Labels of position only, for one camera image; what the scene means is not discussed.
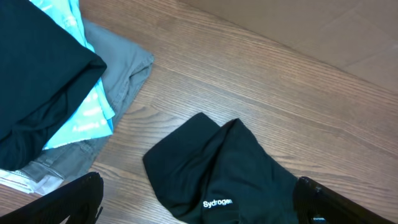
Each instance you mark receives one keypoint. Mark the folded light blue garment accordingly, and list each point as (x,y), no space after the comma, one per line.
(93,118)

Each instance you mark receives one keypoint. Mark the folded beige garment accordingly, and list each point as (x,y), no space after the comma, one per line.
(32,181)

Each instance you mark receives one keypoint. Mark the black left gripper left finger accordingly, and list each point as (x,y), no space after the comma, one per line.
(76,202)

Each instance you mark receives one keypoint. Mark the folded grey garment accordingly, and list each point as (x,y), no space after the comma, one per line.
(128,67)

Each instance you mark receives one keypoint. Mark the folded black garment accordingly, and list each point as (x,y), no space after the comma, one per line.
(45,76)

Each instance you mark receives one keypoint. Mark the black t-shirt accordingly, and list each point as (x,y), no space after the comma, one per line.
(206,173)

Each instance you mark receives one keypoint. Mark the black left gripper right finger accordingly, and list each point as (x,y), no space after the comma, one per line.
(317,204)

